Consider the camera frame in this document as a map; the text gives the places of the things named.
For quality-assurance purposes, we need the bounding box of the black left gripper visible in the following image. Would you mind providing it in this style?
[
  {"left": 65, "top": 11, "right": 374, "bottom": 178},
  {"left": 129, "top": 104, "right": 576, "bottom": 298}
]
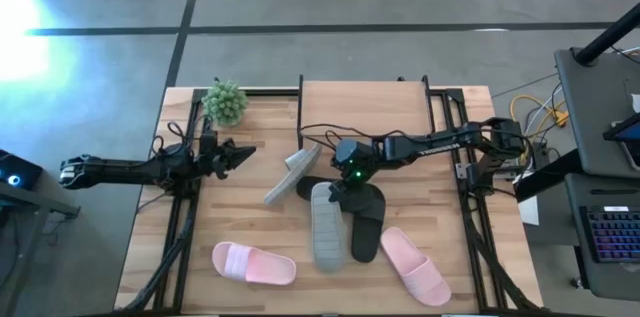
[{"left": 197, "top": 139, "right": 257, "bottom": 181}]

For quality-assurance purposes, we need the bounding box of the grey rubber slide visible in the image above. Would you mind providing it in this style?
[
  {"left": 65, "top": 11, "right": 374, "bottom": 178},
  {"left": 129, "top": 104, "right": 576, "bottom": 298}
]
[
  {"left": 310, "top": 181, "right": 347, "bottom": 274},
  {"left": 263, "top": 143, "right": 324, "bottom": 207}
]

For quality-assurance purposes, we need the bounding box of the black rubber slide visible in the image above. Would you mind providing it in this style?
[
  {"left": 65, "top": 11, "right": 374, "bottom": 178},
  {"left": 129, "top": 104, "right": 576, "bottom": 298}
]
[
  {"left": 344, "top": 182, "right": 388, "bottom": 264},
  {"left": 295, "top": 175, "right": 331, "bottom": 202}
]

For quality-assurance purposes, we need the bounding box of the pink rubber slide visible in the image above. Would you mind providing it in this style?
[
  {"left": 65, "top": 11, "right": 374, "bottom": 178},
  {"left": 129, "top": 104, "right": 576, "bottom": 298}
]
[
  {"left": 211, "top": 241, "right": 298, "bottom": 287},
  {"left": 379, "top": 226, "right": 453, "bottom": 307}
]

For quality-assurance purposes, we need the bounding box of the wooden shelf with black legs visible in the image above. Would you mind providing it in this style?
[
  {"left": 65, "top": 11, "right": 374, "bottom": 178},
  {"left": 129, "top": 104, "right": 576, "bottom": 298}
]
[{"left": 297, "top": 74, "right": 437, "bottom": 151}]

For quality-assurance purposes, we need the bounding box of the green plant in grey pot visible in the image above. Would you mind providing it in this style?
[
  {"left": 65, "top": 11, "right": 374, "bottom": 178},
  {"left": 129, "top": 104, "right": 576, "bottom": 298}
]
[{"left": 201, "top": 79, "right": 250, "bottom": 127}]

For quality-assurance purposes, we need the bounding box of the white paper sheet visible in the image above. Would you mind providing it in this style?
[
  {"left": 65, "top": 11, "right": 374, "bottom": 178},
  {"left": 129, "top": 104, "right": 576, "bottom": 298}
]
[{"left": 517, "top": 195, "right": 541, "bottom": 227}]

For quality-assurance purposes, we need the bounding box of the black power box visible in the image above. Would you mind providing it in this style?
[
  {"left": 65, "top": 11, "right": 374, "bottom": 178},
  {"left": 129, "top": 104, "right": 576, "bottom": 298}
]
[{"left": 529, "top": 141, "right": 552, "bottom": 169}]

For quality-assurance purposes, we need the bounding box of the black slanted support bar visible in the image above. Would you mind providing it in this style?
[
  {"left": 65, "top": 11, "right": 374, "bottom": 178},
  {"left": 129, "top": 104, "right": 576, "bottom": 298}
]
[{"left": 513, "top": 149, "right": 582, "bottom": 203}]

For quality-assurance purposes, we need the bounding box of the black device with blue light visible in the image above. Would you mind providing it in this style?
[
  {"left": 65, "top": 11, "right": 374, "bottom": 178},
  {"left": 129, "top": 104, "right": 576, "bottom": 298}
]
[{"left": 0, "top": 149, "right": 44, "bottom": 191}]

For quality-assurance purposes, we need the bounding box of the grey desk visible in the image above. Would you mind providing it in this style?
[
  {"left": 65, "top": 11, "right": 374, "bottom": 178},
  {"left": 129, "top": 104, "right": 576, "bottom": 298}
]
[
  {"left": 553, "top": 46, "right": 640, "bottom": 178},
  {"left": 564, "top": 172, "right": 640, "bottom": 303}
]

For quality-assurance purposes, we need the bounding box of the backlit black keyboard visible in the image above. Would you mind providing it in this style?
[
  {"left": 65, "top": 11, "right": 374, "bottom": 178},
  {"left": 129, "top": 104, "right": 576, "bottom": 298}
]
[{"left": 579, "top": 205, "right": 640, "bottom": 264}]

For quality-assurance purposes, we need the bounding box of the black tablet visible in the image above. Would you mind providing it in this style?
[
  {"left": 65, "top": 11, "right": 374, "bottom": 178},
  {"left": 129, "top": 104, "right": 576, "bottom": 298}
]
[{"left": 602, "top": 112, "right": 640, "bottom": 171}]

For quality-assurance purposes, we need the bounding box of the black round pole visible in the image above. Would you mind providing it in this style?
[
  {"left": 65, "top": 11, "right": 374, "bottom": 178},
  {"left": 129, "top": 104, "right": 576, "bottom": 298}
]
[{"left": 573, "top": 1, "right": 640, "bottom": 66}]

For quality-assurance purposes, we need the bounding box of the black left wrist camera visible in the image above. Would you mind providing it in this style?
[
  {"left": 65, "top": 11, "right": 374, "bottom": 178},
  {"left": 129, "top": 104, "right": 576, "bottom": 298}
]
[{"left": 199, "top": 129, "right": 220, "bottom": 156}]

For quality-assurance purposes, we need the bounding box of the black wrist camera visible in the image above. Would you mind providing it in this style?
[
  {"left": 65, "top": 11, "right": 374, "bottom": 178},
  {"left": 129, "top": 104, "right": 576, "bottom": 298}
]
[
  {"left": 199, "top": 129, "right": 220, "bottom": 156},
  {"left": 328, "top": 180, "right": 354, "bottom": 204}
]

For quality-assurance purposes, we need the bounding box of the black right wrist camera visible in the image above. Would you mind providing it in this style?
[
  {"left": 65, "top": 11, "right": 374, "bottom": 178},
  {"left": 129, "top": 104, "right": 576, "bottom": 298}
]
[{"left": 328, "top": 180, "right": 354, "bottom": 204}]

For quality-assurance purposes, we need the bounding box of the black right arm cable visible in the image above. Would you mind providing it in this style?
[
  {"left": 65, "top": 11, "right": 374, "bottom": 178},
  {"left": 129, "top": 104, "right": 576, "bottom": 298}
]
[{"left": 299, "top": 122, "right": 434, "bottom": 152}]

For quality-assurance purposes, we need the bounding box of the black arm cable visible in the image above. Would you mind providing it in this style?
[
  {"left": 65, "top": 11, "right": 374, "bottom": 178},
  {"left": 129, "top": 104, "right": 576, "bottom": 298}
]
[
  {"left": 149, "top": 119, "right": 206, "bottom": 158},
  {"left": 299, "top": 122, "right": 434, "bottom": 152}
]

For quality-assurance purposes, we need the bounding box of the black aluminium table frame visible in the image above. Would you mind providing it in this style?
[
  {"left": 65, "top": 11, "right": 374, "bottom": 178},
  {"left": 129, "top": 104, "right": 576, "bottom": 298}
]
[{"left": 113, "top": 87, "right": 546, "bottom": 316}]

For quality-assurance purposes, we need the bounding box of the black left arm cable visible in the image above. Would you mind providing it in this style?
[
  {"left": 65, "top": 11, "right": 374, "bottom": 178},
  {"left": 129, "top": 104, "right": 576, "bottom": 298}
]
[{"left": 149, "top": 119, "right": 206, "bottom": 158}]

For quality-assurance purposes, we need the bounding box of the yellow cable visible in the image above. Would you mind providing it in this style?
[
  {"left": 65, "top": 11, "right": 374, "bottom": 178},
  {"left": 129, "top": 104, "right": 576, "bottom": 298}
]
[{"left": 509, "top": 95, "right": 570, "bottom": 158}]

